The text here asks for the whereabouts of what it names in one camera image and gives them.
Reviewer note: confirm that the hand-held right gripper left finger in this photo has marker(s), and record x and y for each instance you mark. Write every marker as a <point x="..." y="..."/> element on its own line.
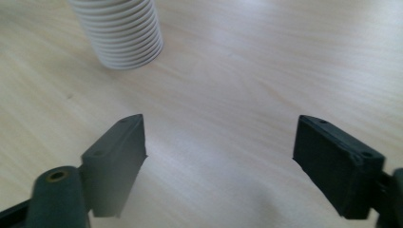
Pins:
<point x="114" y="164"/>

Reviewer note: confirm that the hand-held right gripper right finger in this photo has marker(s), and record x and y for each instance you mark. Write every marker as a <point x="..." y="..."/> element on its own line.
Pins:
<point x="335" y="171"/>

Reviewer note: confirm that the stack of white paper cups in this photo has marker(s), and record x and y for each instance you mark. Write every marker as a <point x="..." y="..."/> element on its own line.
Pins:
<point x="120" y="31"/>

